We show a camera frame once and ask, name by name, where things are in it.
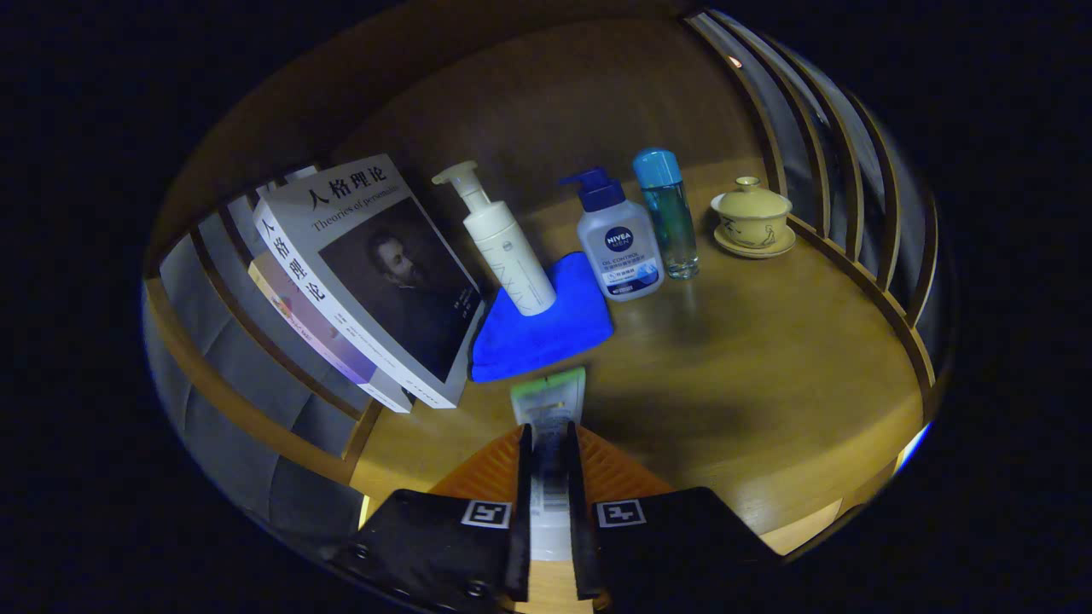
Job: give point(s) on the beige saucer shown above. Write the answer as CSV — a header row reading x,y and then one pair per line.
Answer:
x,y
759,251

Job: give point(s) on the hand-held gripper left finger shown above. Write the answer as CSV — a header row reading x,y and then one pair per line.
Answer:
x,y
522,512

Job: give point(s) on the teal clear bottle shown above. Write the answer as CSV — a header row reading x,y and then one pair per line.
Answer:
x,y
670,213

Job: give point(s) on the pink purple book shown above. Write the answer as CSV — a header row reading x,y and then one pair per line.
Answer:
x,y
324,341

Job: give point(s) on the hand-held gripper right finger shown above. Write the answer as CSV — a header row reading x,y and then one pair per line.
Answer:
x,y
580,529

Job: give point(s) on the white bottle blue pump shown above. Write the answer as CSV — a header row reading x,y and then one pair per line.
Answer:
x,y
618,256

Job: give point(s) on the wooden countertop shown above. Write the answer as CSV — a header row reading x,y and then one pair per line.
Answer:
x,y
751,358

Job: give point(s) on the beige lidded tea cup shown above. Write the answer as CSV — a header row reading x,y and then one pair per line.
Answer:
x,y
751,217

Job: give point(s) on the brown wooden cabinet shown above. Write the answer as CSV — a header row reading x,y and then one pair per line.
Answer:
x,y
554,102

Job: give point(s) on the thick white book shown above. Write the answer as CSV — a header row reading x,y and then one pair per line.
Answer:
x,y
375,256

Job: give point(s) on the white tube green end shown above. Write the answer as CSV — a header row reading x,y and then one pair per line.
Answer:
x,y
550,401

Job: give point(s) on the blue folded cloth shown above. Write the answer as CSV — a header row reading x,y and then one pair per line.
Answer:
x,y
546,337

